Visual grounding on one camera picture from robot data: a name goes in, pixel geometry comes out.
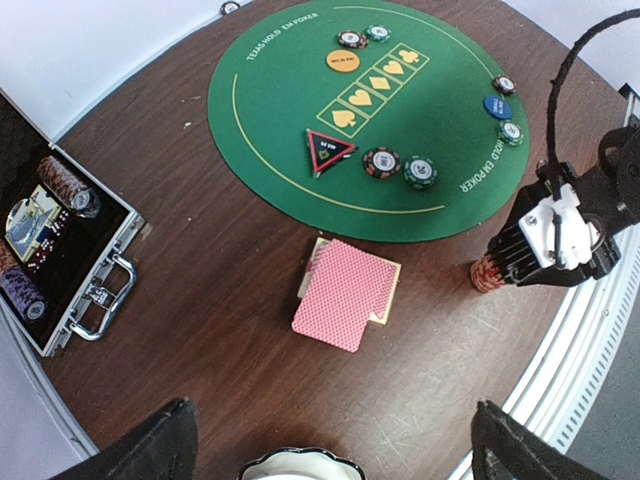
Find placed 100 chip stack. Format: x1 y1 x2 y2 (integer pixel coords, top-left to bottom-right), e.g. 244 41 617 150
337 30 368 49

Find placed green chip stack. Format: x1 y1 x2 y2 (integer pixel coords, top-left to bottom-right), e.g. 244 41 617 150
366 25 391 42

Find chip row in case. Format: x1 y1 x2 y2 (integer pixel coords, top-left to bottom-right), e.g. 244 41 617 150
36 156 101 219
1 240 47 323

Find orange black 100 chip stack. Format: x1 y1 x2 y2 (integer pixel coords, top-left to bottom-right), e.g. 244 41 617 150
493 75 516 96

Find dice in case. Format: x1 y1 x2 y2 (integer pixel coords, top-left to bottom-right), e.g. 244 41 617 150
27 210 70 273

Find blue small blind button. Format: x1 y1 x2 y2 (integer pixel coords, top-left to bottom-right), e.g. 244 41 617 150
483 95 513 121

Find round green poker mat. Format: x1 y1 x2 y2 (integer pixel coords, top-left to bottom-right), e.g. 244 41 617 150
208 1 529 243

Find left chip row in case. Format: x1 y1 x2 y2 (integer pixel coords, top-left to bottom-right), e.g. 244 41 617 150
1 240 47 323

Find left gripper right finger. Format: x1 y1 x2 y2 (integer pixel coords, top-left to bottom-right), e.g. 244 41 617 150
471 400 606 480

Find red 5 chip stack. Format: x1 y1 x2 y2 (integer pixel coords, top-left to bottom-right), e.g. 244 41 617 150
469 254 506 293

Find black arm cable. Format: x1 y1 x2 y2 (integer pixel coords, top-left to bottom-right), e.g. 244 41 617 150
547 9 640 171

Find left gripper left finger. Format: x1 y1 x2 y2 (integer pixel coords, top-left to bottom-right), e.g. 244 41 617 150
56 398 198 479

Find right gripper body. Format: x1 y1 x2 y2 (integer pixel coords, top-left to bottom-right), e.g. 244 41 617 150
487 163 623 287

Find aluminium poker case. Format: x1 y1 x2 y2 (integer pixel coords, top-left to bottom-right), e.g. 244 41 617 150
1 98 144 357

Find right chip row in case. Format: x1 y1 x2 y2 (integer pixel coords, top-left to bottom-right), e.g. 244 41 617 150
36 156 101 219

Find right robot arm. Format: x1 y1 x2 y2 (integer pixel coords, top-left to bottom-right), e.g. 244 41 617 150
484 127 639 287

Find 100 chips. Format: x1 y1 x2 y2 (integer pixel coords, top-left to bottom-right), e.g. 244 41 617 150
362 146 401 180

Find green chips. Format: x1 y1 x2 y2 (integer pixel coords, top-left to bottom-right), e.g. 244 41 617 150
498 120 524 146

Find orange big blind button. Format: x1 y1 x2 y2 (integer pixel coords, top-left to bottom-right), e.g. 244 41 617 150
326 50 361 73

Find red-backed playing card deck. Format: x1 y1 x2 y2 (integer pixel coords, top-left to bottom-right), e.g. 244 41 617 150
292 239 388 353

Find card pack in case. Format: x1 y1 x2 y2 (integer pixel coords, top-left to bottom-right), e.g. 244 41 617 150
5 184 63 263

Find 20 chips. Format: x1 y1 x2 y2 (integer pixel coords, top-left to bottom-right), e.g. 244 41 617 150
403 155 437 190

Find front aluminium rail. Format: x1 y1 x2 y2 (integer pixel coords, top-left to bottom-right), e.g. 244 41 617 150
499 84 640 451

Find white ceramic bowl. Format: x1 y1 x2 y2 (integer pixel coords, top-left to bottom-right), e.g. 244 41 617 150
237 447 366 480

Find red black triangular dealer button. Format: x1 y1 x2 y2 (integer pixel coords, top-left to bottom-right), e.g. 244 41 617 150
305 129 358 178

